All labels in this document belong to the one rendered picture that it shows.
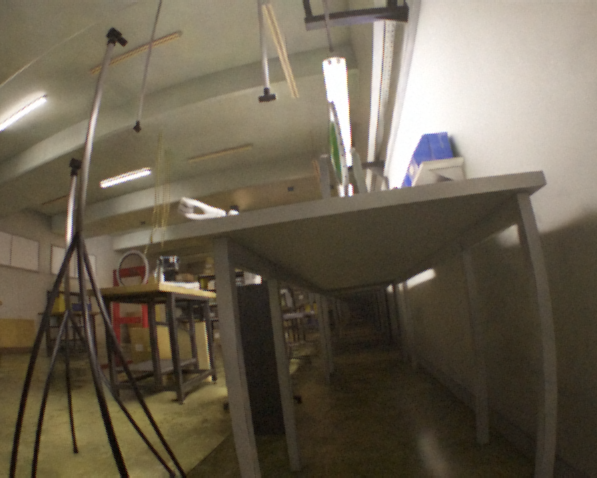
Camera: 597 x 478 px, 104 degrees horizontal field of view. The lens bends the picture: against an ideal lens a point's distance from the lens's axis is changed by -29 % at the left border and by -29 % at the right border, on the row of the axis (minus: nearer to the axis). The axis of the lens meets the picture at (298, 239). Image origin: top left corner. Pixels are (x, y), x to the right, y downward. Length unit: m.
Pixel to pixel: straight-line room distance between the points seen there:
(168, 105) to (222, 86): 0.90
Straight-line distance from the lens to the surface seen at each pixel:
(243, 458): 0.88
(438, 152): 1.59
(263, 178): 7.86
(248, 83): 4.90
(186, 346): 3.78
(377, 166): 3.77
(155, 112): 5.38
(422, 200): 0.76
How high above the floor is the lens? 0.67
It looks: 13 degrees up
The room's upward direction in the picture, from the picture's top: 7 degrees counter-clockwise
